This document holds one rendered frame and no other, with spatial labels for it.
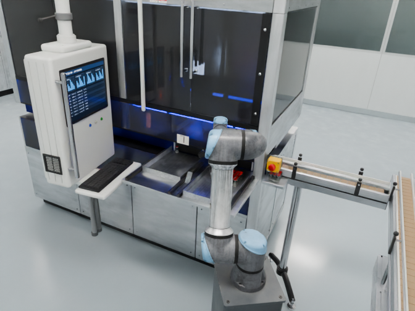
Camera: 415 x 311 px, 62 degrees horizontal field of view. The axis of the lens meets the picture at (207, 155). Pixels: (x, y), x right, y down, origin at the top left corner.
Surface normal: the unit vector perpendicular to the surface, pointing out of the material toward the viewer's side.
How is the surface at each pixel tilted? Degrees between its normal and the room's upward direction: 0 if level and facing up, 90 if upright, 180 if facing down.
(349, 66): 90
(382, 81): 90
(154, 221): 90
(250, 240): 7
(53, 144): 90
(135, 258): 0
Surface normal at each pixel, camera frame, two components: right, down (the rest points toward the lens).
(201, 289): 0.05, -0.89
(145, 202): -0.44, 0.39
